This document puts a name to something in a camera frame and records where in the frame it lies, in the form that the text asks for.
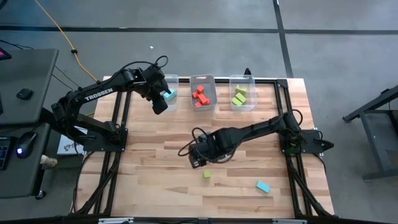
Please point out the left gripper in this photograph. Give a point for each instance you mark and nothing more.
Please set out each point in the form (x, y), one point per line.
(152, 82)

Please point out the black table clamp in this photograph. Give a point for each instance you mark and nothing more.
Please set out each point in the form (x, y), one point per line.
(247, 72)

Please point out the small beige object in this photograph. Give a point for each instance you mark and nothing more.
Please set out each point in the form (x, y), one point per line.
(48, 161)

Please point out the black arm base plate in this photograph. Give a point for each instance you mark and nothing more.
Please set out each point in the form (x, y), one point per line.
(93, 145)
(311, 141)

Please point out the silver bracket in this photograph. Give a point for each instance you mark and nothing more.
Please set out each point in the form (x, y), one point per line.
(115, 221)
(289, 221)

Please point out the black desk caster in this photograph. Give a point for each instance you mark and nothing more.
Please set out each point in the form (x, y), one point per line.
(40, 195)

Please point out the grey desk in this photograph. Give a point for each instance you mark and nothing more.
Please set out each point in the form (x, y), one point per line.
(18, 180)
(31, 71)

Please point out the black computer mouse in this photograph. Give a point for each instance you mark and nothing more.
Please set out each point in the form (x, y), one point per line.
(26, 143)

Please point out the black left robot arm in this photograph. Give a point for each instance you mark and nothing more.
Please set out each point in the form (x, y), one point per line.
(99, 93)

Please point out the blue rectangular block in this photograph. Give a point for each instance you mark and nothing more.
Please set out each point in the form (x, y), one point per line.
(263, 187)
(171, 94)

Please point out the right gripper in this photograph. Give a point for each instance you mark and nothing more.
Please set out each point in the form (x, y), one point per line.
(203, 151)

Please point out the black metal table frame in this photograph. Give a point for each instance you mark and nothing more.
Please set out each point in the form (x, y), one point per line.
(267, 81)

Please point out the small black device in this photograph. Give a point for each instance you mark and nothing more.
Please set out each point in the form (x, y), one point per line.
(25, 94)

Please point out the clear plastic bin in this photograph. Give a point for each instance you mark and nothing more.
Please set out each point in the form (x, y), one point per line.
(174, 105)
(252, 84)

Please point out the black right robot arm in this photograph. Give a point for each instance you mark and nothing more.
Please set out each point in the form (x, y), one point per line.
(255, 127)

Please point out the black metal side table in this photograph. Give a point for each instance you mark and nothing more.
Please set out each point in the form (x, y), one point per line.
(375, 137)

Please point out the grey plastic bin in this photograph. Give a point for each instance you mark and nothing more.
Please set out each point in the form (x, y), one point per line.
(211, 85)

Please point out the black keyboard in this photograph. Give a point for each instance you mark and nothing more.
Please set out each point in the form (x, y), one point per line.
(4, 152)

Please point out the pink-lit device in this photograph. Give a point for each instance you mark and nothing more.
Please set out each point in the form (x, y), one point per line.
(3, 55)

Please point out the green cube block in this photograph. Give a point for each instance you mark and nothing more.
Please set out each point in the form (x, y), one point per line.
(207, 174)

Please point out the white printed sheet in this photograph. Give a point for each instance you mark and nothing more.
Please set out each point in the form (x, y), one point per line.
(66, 147)

